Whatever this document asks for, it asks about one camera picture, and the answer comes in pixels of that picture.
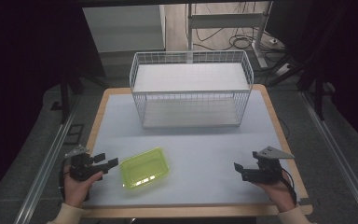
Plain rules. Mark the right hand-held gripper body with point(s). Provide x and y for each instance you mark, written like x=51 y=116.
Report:
x=266 y=168

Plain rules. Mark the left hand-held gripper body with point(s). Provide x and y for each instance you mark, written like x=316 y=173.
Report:
x=81 y=168

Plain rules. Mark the green plastic container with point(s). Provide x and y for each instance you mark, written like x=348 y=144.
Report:
x=144 y=168

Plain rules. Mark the person's left hand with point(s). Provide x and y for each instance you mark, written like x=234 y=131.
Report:
x=80 y=187

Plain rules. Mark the person's right hand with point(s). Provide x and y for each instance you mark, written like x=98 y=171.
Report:
x=279 y=194

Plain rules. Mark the black stand leg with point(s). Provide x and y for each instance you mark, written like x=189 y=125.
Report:
x=319 y=93
x=65 y=93

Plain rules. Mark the white power strip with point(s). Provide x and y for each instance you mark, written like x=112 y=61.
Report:
x=274 y=42

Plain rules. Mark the white cabinet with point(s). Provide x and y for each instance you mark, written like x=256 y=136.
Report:
x=125 y=28

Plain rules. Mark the white metal stand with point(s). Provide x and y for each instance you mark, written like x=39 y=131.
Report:
x=230 y=28

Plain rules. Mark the aluminium rail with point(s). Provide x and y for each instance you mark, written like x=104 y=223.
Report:
x=340 y=156
x=44 y=170

